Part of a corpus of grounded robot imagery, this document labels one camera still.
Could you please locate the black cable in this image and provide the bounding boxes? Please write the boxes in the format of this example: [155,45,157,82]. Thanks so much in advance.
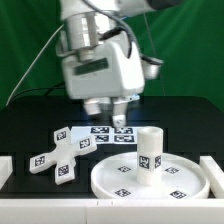
[11,81,68,101]

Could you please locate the white fiducial marker sheet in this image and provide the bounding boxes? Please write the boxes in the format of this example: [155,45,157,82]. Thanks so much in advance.
[71,126,137,144]

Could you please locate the white round table top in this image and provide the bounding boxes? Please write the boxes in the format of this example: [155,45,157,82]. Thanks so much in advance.
[91,152,210,200]

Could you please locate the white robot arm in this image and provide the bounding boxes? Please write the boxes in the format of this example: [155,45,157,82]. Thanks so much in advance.
[56,0,184,127]

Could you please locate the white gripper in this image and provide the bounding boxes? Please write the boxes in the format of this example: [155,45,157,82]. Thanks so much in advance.
[62,31,145,128]

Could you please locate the grey camera cable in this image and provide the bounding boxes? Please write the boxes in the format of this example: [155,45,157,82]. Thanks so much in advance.
[5,24,64,108]

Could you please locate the white cross-shaped table base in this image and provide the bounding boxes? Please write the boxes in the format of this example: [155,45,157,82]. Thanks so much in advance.
[29,127,97,185]

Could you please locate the white fence block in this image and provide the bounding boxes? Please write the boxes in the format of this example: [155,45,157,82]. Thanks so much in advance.
[0,156,13,190]
[200,156,224,199]

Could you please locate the white left fence block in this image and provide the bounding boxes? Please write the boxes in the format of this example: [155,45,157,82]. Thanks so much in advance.
[0,156,13,190]

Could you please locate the white front fence rail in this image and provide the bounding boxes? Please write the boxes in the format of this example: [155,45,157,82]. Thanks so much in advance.
[0,199,224,224]

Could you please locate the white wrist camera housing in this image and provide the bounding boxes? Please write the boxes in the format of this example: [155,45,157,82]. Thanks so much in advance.
[141,55,164,80]

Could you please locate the white right fence block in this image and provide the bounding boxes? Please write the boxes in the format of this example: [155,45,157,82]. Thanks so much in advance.
[200,156,224,199]

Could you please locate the grey braided robot cable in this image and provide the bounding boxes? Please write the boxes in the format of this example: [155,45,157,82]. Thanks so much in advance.
[83,0,138,56]

